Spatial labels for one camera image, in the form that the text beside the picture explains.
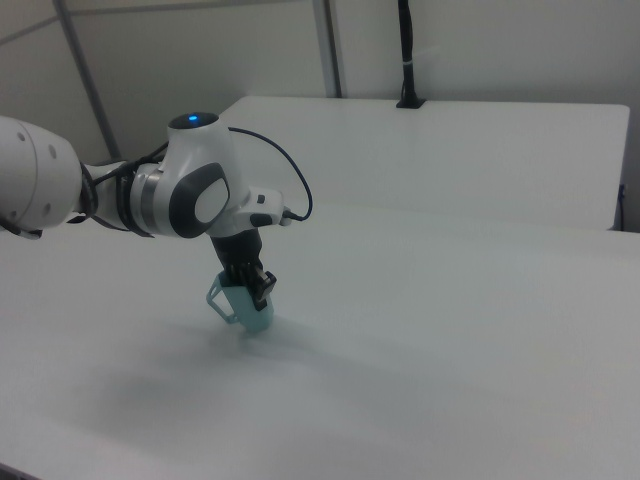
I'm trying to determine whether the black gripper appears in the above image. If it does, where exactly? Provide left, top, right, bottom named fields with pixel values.
left=208, top=228, right=278, bottom=310

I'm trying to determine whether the teal cup with handle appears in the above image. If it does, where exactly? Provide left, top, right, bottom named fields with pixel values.
left=203, top=272, right=276, bottom=336

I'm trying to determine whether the dark gripper cable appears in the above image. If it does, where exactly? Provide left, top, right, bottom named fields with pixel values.
left=227, top=126, right=316, bottom=223

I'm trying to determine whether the grey metal frame post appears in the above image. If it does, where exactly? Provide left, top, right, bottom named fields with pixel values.
left=313, top=0, right=345, bottom=99
left=51, top=0, right=122, bottom=162

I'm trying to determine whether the black camera pole with clamp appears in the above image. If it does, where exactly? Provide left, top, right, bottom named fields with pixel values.
left=395, top=0, right=427, bottom=110

